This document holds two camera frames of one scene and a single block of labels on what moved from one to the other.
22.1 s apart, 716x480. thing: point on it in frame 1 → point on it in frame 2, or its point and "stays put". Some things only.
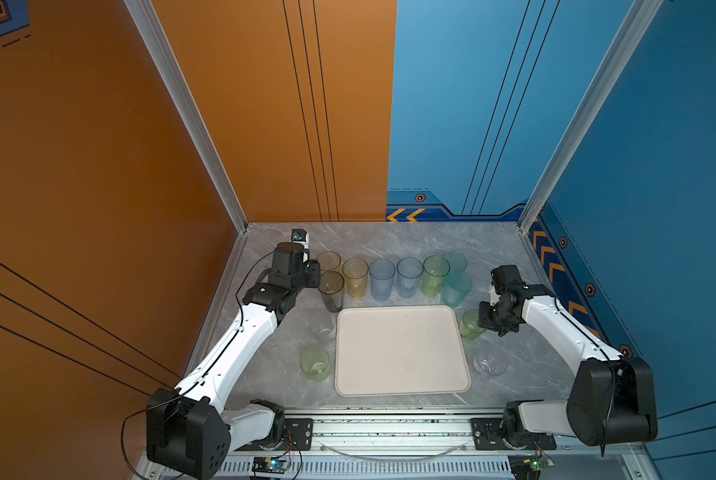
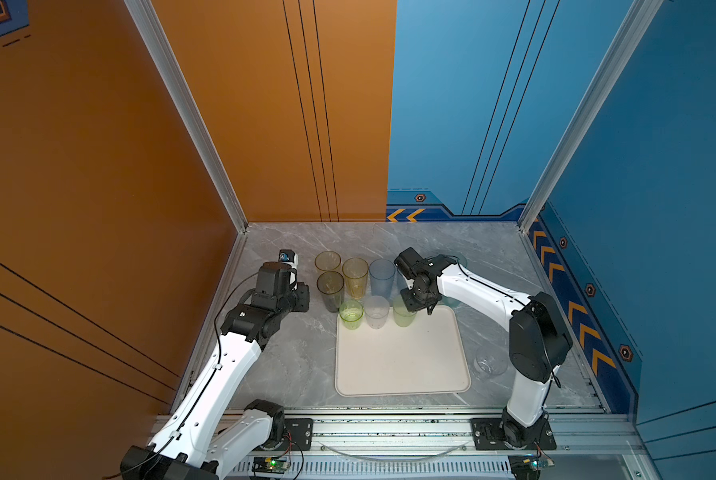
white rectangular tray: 399,351 stays put
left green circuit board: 269,465 stays put
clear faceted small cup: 490,363 stays put
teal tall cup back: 457,261 stays put
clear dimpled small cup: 322,328 → 376,308
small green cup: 314,363 → 402,316
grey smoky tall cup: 330,288 stays put
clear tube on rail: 390,459 stays put
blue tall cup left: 381,273 stays put
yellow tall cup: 355,272 stays put
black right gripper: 484,322 → 412,307
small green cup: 470,329 → 351,311
